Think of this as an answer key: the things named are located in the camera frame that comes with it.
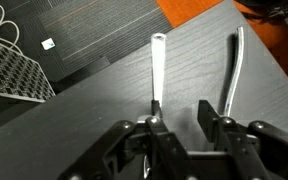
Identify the small white green tag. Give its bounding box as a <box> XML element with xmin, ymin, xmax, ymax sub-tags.
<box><xmin>40</xmin><ymin>37</ymin><xmax>57</xmax><ymax>51</ymax></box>

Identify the white looped cable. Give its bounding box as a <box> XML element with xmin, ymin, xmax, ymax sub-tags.
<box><xmin>0</xmin><ymin>3</ymin><xmax>22</xmax><ymax>55</ymax></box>

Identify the clear plastic fork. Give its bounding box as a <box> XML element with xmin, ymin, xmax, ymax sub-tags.
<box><xmin>150</xmin><ymin>32</ymin><xmax>167</xmax><ymax>110</ymax></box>
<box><xmin>222</xmin><ymin>25</ymin><xmax>246</xmax><ymax>118</ymax></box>

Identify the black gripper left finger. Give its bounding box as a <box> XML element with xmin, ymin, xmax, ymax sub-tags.
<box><xmin>57</xmin><ymin>99</ymin><xmax>192</xmax><ymax>180</ymax></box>

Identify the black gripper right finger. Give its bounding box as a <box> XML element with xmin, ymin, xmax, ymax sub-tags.
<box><xmin>198</xmin><ymin>99</ymin><xmax>288</xmax><ymax>180</ymax></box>

